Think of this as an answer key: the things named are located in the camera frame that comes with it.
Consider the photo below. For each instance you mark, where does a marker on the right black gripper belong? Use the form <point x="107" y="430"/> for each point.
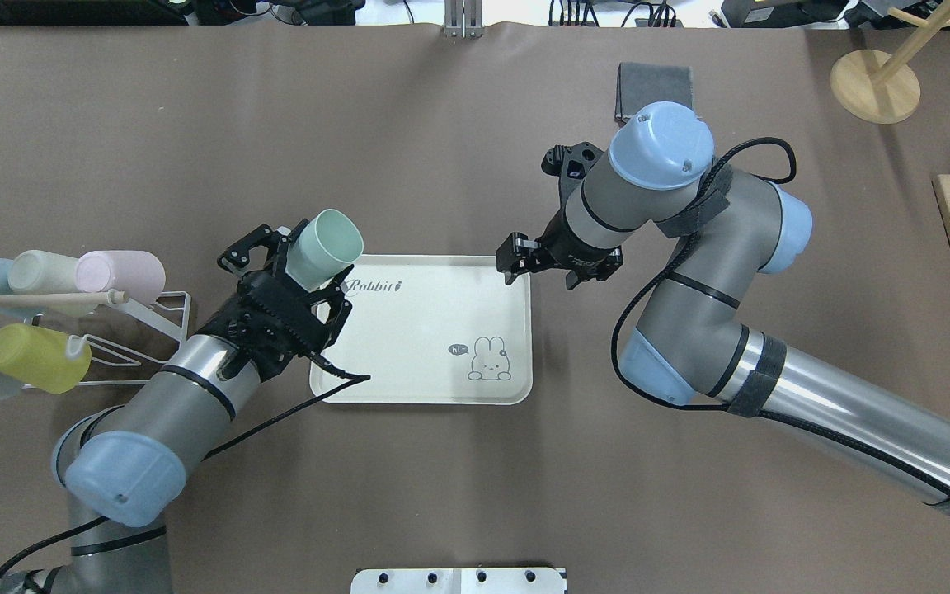
<point x="560" y="242"/>

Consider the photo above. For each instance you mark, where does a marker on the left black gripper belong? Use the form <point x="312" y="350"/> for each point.
<point x="237" y="323"/>

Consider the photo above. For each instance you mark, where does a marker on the mint green cup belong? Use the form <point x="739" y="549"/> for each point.
<point x="326" y="246"/>

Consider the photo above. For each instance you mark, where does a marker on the cream rabbit tray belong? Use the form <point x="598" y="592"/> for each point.
<point x="432" y="329"/>

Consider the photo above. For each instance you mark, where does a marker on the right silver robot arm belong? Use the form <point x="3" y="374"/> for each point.
<point x="681" y="341"/>

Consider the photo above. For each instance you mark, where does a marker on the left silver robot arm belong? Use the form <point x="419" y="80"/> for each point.
<point x="123" y="466"/>

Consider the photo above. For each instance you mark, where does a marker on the pink cup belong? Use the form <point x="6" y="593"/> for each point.
<point x="140" y="274"/>

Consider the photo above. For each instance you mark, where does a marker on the cream white cup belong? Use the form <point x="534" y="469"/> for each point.
<point x="42" y="273"/>

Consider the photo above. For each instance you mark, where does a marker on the yellow cup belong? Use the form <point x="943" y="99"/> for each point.
<point x="47" y="359"/>

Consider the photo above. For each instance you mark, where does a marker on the folded grey cloth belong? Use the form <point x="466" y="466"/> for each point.
<point x="640" y="84"/>

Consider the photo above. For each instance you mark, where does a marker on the wooden mug tree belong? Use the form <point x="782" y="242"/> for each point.
<point x="879" y="87"/>

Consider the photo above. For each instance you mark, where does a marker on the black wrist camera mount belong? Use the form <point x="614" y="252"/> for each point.
<point x="570" y="164"/>

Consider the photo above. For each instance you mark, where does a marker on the white wire cup rack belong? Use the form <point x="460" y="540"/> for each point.
<point x="121" y="332"/>

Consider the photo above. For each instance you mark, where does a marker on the aluminium frame post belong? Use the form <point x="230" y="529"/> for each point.
<point x="463" y="19"/>

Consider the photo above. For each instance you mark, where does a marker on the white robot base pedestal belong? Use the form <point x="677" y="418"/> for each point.
<point x="461" y="580"/>

